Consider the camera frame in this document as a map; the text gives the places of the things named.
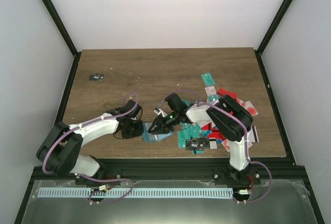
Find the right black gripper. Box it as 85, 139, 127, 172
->
148, 111, 180, 136

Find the light blue slotted cable duct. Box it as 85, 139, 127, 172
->
37, 187, 233, 199

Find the teal card top right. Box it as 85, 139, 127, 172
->
201, 73, 215, 86

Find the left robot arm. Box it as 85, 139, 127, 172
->
36, 100, 143, 185

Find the black aluminium frame rail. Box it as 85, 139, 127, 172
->
33, 156, 307, 183

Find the blue leather card holder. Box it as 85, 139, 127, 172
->
142, 123, 173, 143

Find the black VIP card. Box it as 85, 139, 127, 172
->
185, 138, 210, 151

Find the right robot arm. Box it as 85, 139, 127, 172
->
147, 93, 253, 184

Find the small black card far left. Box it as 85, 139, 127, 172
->
89, 73, 104, 81

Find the white card with red pattern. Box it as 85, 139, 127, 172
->
205, 85, 217, 96

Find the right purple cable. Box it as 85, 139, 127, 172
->
160, 89, 273, 205

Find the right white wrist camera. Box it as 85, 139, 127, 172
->
154, 107, 167, 117

